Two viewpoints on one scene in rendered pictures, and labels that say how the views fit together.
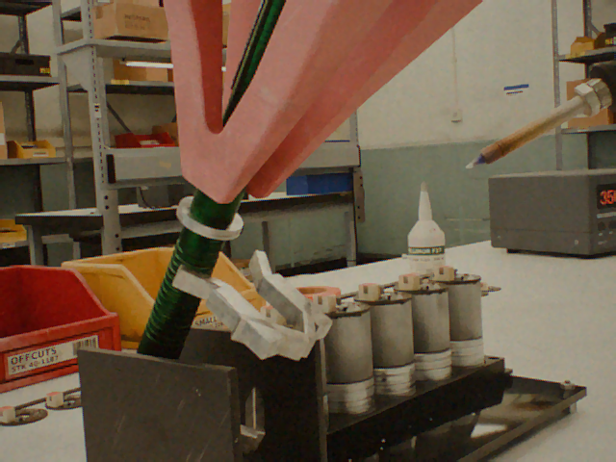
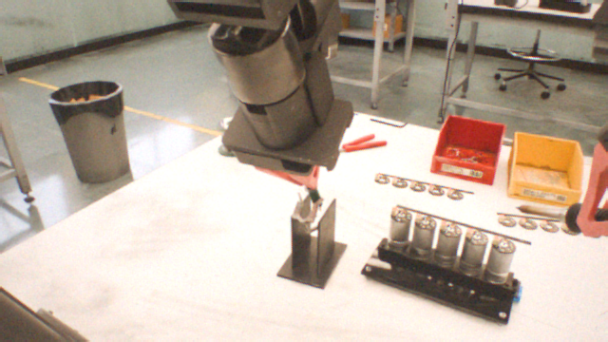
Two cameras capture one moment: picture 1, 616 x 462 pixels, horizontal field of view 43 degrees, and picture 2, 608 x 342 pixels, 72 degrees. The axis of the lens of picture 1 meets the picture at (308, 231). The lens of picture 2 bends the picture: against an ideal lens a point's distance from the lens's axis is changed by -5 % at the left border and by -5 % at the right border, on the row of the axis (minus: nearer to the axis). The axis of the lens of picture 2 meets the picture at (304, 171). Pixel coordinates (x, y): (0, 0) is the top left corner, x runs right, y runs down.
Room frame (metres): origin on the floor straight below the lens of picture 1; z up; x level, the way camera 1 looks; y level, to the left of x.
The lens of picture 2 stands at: (0.08, -0.36, 1.10)
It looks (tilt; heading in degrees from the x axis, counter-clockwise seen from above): 29 degrees down; 76
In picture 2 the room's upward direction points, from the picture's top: straight up
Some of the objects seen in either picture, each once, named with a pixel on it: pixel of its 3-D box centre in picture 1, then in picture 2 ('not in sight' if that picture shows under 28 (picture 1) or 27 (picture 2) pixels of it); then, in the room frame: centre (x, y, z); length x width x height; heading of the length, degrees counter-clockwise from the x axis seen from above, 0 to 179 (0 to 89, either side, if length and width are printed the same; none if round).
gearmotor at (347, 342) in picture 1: (343, 367); (423, 240); (0.31, -0.01, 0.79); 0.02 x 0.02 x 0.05
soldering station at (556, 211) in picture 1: (569, 212); not in sight; (0.93, -0.31, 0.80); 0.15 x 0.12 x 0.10; 31
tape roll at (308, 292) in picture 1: (306, 297); not in sight; (0.68, 0.01, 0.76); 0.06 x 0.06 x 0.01
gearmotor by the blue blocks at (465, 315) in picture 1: (456, 327); (498, 263); (0.37, -0.07, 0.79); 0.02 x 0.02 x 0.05
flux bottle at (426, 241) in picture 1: (425, 234); not in sight; (0.73, -0.11, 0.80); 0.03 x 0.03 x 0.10
